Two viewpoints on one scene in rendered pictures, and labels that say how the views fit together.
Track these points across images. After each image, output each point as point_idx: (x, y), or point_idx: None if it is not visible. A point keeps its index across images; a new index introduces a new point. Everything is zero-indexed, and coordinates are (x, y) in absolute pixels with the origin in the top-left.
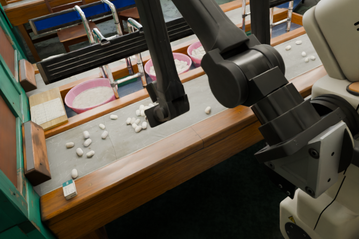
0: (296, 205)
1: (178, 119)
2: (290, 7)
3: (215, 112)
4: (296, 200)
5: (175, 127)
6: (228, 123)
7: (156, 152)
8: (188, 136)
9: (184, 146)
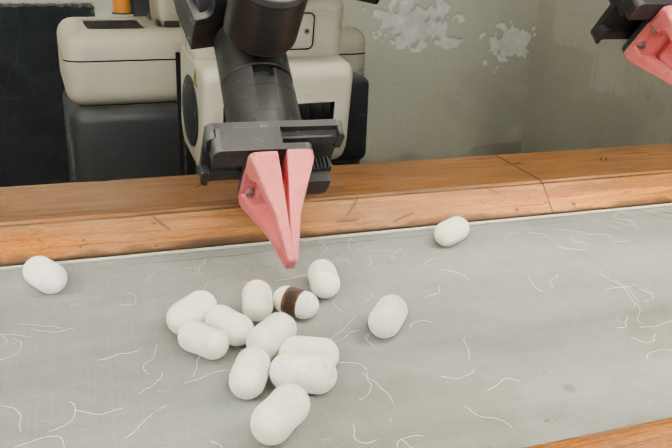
0: (331, 57)
1: (608, 242)
2: None
3: (413, 233)
4: (324, 59)
5: (614, 223)
6: (379, 166)
7: (656, 155)
8: (547, 164)
9: (558, 152)
